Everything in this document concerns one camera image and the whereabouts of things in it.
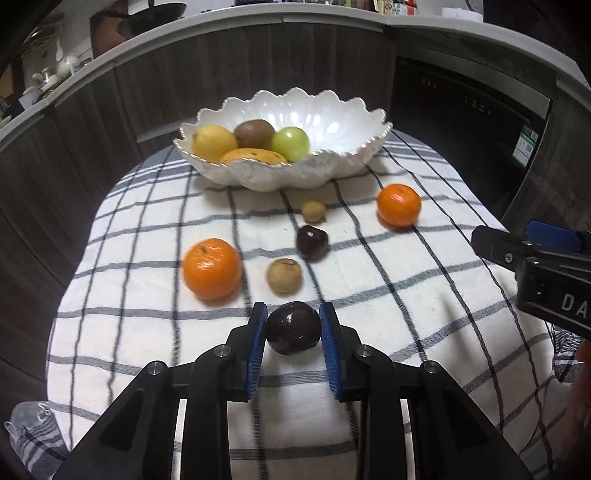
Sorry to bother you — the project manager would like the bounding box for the small white box appliance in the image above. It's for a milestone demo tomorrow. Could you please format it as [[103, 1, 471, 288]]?
[[441, 7, 484, 22]]

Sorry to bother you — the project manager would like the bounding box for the brown kiwi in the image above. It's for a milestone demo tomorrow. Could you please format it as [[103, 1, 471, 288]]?
[[233, 119, 276, 151]]

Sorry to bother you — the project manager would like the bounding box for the dark brown cutting board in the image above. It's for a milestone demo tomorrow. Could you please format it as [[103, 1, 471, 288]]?
[[90, 0, 153, 56]]

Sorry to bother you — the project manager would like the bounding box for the white grey checked cloth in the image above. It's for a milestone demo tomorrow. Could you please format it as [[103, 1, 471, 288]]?
[[9, 129, 587, 480]]

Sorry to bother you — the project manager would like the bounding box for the black wok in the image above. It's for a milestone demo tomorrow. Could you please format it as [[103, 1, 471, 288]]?
[[117, 0, 186, 35]]

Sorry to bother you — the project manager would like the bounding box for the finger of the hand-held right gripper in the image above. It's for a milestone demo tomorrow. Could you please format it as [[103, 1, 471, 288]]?
[[526, 220, 591, 254], [471, 225, 536, 278]]

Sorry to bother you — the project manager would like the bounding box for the black microwave oven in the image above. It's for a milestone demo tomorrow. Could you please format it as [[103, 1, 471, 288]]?
[[483, 0, 550, 26]]

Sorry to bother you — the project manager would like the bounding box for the dark purple plum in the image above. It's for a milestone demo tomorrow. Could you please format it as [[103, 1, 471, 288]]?
[[295, 224, 329, 262], [265, 301, 322, 356]]

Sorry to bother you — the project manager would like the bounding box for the brown longan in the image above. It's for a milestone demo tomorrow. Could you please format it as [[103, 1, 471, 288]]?
[[266, 257, 304, 296], [301, 200, 328, 224]]

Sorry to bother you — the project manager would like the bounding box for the white teapot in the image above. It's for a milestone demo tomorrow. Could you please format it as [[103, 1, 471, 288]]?
[[58, 55, 85, 78]]

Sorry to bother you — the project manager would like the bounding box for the orange mandarin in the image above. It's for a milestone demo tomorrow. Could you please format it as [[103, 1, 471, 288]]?
[[376, 183, 422, 228], [183, 238, 243, 301]]

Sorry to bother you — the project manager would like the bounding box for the green apple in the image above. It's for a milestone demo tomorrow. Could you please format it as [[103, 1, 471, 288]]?
[[270, 126, 310, 162]]

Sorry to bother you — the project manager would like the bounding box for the white scalloped ceramic bowl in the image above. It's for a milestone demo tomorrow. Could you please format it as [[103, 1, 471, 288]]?
[[173, 88, 394, 191]]

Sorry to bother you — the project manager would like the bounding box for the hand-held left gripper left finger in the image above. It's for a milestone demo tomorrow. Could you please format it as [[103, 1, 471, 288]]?
[[53, 301, 269, 480]]

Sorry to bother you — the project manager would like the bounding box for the black built-in dishwasher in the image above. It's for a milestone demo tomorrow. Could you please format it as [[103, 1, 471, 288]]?
[[390, 58, 552, 222]]

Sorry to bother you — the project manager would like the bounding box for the yellow mango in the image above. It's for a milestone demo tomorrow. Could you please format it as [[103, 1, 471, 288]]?
[[219, 148, 288, 165]]

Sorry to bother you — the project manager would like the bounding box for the yellow lemon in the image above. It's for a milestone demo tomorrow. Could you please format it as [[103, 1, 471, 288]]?
[[192, 125, 238, 163]]

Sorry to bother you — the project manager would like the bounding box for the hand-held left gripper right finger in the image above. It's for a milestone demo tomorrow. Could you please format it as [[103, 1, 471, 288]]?
[[318, 301, 536, 480]]

